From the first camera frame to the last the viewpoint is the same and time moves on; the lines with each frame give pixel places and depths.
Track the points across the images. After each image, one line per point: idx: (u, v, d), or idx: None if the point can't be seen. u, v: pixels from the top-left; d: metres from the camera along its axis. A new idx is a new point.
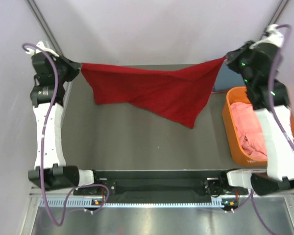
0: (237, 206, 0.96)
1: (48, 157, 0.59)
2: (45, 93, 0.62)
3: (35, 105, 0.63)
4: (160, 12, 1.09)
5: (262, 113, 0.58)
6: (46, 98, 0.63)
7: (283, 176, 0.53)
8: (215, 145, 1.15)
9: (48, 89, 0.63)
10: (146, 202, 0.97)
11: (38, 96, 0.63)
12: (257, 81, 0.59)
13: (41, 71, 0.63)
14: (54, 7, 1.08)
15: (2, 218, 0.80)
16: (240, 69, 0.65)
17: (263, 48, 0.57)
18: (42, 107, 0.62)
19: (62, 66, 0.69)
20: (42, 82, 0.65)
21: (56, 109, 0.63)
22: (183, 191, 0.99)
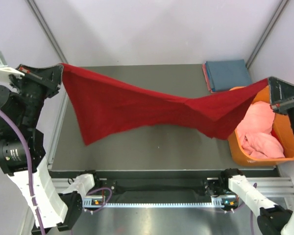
0: (237, 206, 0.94)
1: (48, 219, 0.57)
2: (15, 154, 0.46)
3: (9, 174, 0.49)
4: (160, 12, 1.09)
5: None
6: (18, 159, 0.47)
7: None
8: (215, 145, 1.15)
9: (16, 147, 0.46)
10: (145, 202, 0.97)
11: (7, 160, 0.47)
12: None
13: (0, 124, 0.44)
14: (54, 8, 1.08)
15: (2, 219, 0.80)
16: None
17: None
18: (19, 175, 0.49)
19: (34, 94, 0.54)
20: (6, 134, 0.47)
21: (39, 172, 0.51)
22: (183, 191, 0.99)
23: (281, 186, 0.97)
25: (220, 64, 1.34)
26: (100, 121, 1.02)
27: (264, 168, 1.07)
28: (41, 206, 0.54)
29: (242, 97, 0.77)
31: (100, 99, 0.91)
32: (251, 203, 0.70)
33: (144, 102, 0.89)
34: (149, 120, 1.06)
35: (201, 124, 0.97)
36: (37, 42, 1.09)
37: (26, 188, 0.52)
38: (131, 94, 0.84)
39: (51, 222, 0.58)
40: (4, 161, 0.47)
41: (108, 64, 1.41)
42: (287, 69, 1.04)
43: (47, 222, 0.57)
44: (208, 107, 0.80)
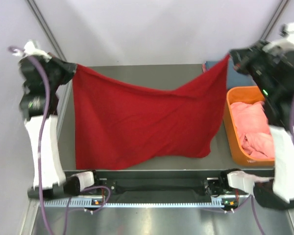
0: (237, 206, 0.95)
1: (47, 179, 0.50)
2: (36, 106, 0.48)
3: (25, 121, 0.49)
4: (160, 12, 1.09)
5: (278, 132, 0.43)
6: (37, 110, 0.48)
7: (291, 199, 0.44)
8: (215, 145, 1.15)
9: (39, 99, 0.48)
10: (146, 202, 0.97)
11: (29, 109, 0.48)
12: (277, 95, 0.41)
13: (32, 78, 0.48)
14: (54, 8, 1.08)
15: (3, 219, 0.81)
16: (254, 77, 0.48)
17: (287, 54, 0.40)
18: (34, 122, 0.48)
19: (57, 69, 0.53)
20: (33, 92, 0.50)
21: (50, 121, 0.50)
22: (183, 191, 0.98)
23: None
25: None
26: (99, 146, 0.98)
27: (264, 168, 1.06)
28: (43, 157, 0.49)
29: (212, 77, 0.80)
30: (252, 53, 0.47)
31: (101, 117, 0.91)
32: (248, 182, 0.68)
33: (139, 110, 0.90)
34: (149, 138, 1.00)
35: (192, 127, 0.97)
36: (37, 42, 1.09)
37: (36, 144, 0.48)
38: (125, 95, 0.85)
39: (49, 181, 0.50)
40: (26, 110, 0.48)
41: (108, 64, 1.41)
42: None
43: (46, 179, 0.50)
44: (193, 89, 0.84)
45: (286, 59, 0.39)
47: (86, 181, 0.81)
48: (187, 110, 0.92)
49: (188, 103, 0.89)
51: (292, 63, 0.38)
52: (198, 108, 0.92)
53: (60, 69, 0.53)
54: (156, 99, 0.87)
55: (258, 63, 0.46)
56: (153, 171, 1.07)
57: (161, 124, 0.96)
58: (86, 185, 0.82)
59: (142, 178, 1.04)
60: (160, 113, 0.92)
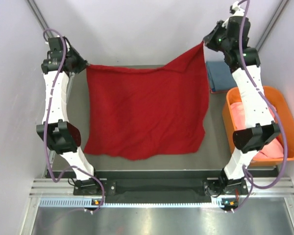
0: (237, 206, 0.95)
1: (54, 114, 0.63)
2: (54, 64, 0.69)
3: (44, 73, 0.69)
4: (160, 12, 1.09)
5: (237, 73, 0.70)
6: (54, 66, 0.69)
7: (256, 124, 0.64)
8: (215, 145, 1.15)
9: (57, 60, 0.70)
10: (146, 202, 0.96)
11: (49, 66, 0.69)
12: (231, 46, 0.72)
13: (55, 47, 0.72)
14: (55, 8, 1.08)
15: (3, 218, 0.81)
16: (218, 45, 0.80)
17: (232, 18, 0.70)
18: (50, 74, 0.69)
19: (73, 55, 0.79)
20: (53, 56, 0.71)
21: (63, 77, 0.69)
22: (183, 191, 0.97)
23: (280, 186, 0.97)
25: (220, 64, 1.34)
26: (100, 127, 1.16)
27: (264, 169, 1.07)
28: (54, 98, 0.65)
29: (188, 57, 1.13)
30: (216, 28, 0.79)
31: (108, 96, 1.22)
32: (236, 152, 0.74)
33: (138, 85, 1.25)
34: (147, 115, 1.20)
35: (181, 105, 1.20)
36: (38, 42, 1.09)
37: (56, 113, 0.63)
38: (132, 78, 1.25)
39: (56, 118, 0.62)
40: (46, 66, 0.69)
41: (108, 64, 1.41)
42: (287, 69, 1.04)
43: (54, 117, 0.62)
44: (176, 66, 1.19)
45: (232, 19, 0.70)
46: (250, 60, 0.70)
47: (86, 166, 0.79)
48: (178, 86, 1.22)
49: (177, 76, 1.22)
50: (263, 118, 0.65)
51: (237, 22, 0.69)
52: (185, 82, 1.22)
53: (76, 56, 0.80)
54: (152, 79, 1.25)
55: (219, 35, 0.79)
56: (147, 171, 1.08)
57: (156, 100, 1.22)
58: (87, 171, 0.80)
59: (142, 179, 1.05)
60: (157, 87, 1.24)
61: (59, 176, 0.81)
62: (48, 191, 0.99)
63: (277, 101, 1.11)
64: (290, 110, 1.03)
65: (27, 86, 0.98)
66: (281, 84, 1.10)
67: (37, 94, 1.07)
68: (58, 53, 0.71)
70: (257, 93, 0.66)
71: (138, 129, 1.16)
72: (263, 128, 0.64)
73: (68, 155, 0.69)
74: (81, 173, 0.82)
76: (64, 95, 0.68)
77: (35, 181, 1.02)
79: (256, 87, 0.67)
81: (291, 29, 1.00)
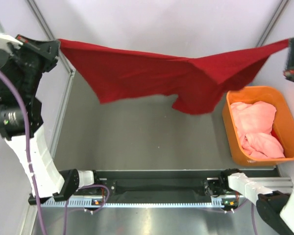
0: (237, 206, 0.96)
1: (44, 189, 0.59)
2: (13, 119, 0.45)
3: (6, 139, 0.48)
4: (160, 12, 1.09)
5: None
6: (17, 126, 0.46)
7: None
8: (215, 145, 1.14)
9: (14, 111, 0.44)
10: (146, 202, 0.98)
11: (7, 126, 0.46)
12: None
13: (0, 87, 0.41)
14: (54, 8, 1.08)
15: (3, 218, 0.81)
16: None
17: None
18: (16, 141, 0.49)
19: (34, 61, 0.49)
20: (5, 99, 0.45)
21: (36, 137, 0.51)
22: (183, 191, 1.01)
23: (281, 186, 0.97)
25: None
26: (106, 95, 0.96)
27: (263, 169, 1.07)
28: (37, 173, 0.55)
29: (243, 61, 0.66)
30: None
31: (102, 68, 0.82)
32: (250, 193, 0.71)
33: (148, 72, 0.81)
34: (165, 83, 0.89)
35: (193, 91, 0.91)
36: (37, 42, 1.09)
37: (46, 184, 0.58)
38: (140, 61, 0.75)
39: (47, 193, 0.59)
40: (2, 124, 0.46)
41: None
42: None
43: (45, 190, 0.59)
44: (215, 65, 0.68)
45: None
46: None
47: (86, 180, 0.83)
48: (205, 85, 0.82)
49: (204, 79, 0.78)
50: None
51: None
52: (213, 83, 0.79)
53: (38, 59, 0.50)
54: (170, 65, 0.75)
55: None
56: (158, 170, 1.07)
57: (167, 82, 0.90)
58: (86, 183, 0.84)
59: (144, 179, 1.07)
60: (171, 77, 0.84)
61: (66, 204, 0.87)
62: None
63: (276, 101, 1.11)
64: (290, 110, 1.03)
65: None
66: (281, 84, 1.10)
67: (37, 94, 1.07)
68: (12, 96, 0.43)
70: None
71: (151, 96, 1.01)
72: None
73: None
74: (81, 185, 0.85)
76: (45, 156, 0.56)
77: None
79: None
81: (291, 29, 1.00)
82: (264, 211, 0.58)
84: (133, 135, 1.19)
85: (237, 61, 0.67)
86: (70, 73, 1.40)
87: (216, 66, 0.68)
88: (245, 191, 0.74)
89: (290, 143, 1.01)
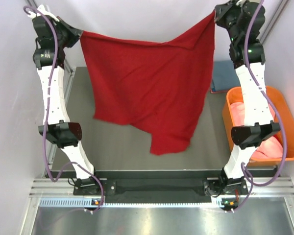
0: (237, 206, 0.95)
1: (55, 116, 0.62)
2: (47, 55, 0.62)
3: (38, 68, 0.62)
4: (160, 12, 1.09)
5: (240, 70, 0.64)
6: (48, 60, 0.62)
7: (255, 123, 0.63)
8: (214, 145, 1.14)
9: (50, 51, 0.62)
10: (145, 202, 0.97)
11: (41, 58, 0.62)
12: (239, 39, 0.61)
13: (43, 33, 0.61)
14: (54, 8, 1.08)
15: (4, 218, 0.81)
16: (227, 27, 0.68)
17: (246, 8, 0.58)
18: (45, 69, 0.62)
19: (62, 31, 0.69)
20: (44, 44, 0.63)
21: (58, 71, 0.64)
22: (183, 191, 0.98)
23: (281, 186, 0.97)
25: (220, 64, 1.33)
26: (111, 102, 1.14)
27: (263, 168, 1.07)
28: (53, 98, 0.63)
29: (202, 29, 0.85)
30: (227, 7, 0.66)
31: (109, 62, 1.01)
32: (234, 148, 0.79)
33: (140, 62, 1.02)
34: (160, 75, 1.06)
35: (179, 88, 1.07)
36: None
37: (57, 111, 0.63)
38: (131, 49, 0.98)
39: (56, 119, 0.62)
40: (38, 57, 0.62)
41: None
42: (288, 69, 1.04)
43: (55, 117, 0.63)
44: (183, 40, 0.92)
45: (246, 11, 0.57)
46: (255, 57, 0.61)
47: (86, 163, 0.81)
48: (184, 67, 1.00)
49: (183, 59, 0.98)
50: (263, 116, 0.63)
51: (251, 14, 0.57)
52: (188, 59, 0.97)
53: (67, 32, 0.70)
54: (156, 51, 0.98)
55: (231, 15, 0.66)
56: (146, 171, 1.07)
57: (156, 82, 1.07)
58: (88, 169, 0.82)
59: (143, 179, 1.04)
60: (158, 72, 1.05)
61: (57, 177, 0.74)
62: (48, 191, 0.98)
63: (277, 101, 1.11)
64: (290, 110, 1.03)
65: (27, 87, 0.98)
66: (281, 84, 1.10)
67: (37, 94, 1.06)
68: (50, 41, 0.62)
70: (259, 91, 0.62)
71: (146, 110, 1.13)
72: (263, 127, 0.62)
73: (69, 151, 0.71)
74: (81, 171, 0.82)
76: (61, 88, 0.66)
77: (35, 181, 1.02)
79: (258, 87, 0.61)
81: (291, 28, 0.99)
82: (238, 133, 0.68)
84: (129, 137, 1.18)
85: (196, 32, 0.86)
86: (70, 73, 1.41)
87: (183, 40, 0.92)
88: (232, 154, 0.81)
89: (290, 143, 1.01)
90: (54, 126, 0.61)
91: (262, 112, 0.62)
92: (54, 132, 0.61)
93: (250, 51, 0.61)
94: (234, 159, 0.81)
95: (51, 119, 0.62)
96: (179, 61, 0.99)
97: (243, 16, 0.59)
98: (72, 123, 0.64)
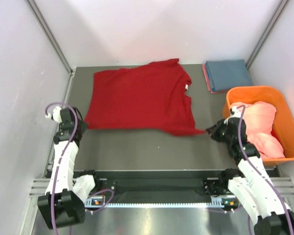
0: (237, 206, 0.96)
1: (60, 184, 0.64)
2: (66, 134, 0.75)
3: (55, 142, 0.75)
4: (160, 11, 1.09)
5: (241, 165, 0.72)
6: (64, 137, 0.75)
7: (271, 212, 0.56)
8: (215, 144, 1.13)
9: (68, 131, 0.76)
10: (146, 202, 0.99)
11: (60, 137, 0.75)
12: (232, 141, 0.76)
13: (65, 118, 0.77)
14: (54, 8, 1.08)
15: (3, 218, 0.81)
16: (222, 137, 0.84)
17: (232, 119, 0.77)
18: (61, 144, 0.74)
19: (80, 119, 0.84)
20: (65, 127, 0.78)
21: (71, 147, 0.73)
22: (183, 191, 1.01)
23: (281, 186, 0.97)
25: (220, 64, 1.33)
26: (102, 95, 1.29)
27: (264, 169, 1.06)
28: (61, 168, 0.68)
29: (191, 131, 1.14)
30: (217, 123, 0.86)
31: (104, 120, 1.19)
32: (249, 208, 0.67)
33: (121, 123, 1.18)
34: (143, 114, 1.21)
35: (165, 90, 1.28)
36: (39, 41, 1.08)
37: (62, 180, 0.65)
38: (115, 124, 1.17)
39: (60, 188, 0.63)
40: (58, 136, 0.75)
41: (108, 64, 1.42)
42: (287, 70, 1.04)
43: (58, 187, 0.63)
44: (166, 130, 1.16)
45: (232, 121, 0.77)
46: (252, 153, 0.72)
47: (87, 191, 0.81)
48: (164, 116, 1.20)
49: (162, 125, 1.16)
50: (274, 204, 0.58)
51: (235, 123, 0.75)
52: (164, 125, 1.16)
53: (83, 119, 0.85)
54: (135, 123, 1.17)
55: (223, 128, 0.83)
56: (138, 171, 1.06)
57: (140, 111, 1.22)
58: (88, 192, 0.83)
59: (137, 179, 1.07)
60: (150, 108, 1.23)
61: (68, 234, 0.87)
62: None
63: (277, 101, 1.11)
64: (290, 110, 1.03)
65: (27, 86, 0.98)
66: (281, 84, 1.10)
67: (37, 94, 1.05)
68: (69, 125, 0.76)
70: (265, 181, 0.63)
71: (136, 77, 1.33)
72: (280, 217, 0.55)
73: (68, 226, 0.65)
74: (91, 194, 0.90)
76: (71, 163, 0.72)
77: (35, 181, 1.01)
79: (260, 175, 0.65)
81: (291, 27, 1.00)
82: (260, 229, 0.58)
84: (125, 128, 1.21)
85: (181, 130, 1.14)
86: (70, 73, 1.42)
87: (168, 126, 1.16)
88: (243, 200, 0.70)
89: (290, 144, 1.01)
90: (58, 197, 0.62)
91: (275, 200, 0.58)
92: (57, 209, 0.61)
93: (245, 148, 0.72)
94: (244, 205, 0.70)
95: (56, 187, 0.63)
96: (158, 123, 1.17)
97: (231, 126, 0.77)
98: (76, 197, 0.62)
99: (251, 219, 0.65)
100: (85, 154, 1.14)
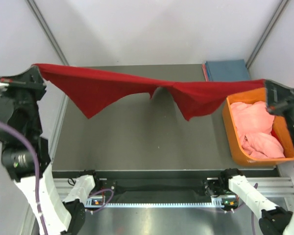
0: (237, 206, 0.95)
1: (53, 226, 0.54)
2: (23, 161, 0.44)
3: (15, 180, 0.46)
4: (160, 11, 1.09)
5: None
6: (26, 168, 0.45)
7: None
8: (214, 144, 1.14)
9: (25, 156, 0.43)
10: (145, 203, 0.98)
11: (15, 168, 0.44)
12: None
13: (7, 136, 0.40)
14: (54, 8, 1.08)
15: (3, 219, 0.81)
16: (290, 126, 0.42)
17: None
18: (25, 181, 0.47)
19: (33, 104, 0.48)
20: (12, 143, 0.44)
21: (45, 177, 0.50)
22: (183, 191, 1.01)
23: (281, 186, 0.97)
25: (220, 64, 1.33)
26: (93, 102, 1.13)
27: (263, 168, 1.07)
28: (46, 212, 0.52)
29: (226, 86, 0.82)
30: (291, 98, 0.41)
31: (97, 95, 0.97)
32: (252, 203, 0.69)
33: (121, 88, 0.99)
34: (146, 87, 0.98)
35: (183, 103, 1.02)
36: (38, 41, 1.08)
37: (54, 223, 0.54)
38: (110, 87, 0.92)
39: (57, 230, 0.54)
40: (12, 168, 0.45)
41: (108, 64, 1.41)
42: (287, 70, 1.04)
43: (54, 229, 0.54)
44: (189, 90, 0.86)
45: None
46: None
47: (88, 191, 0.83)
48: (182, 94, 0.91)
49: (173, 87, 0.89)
50: None
51: None
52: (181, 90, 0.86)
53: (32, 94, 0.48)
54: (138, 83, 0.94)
55: None
56: (153, 171, 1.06)
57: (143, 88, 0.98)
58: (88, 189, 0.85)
59: (145, 179, 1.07)
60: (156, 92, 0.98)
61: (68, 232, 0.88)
62: None
63: None
64: None
65: None
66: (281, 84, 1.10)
67: None
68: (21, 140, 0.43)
70: None
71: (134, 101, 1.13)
72: None
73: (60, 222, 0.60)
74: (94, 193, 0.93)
76: (52, 194, 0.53)
77: None
79: None
81: (291, 27, 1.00)
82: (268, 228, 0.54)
84: (129, 129, 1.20)
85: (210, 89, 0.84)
86: None
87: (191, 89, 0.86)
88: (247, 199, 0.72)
89: (290, 144, 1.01)
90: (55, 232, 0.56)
91: None
92: None
93: None
94: (247, 203, 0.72)
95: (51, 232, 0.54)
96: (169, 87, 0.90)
97: None
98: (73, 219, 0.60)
99: (254, 213, 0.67)
100: (85, 155, 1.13)
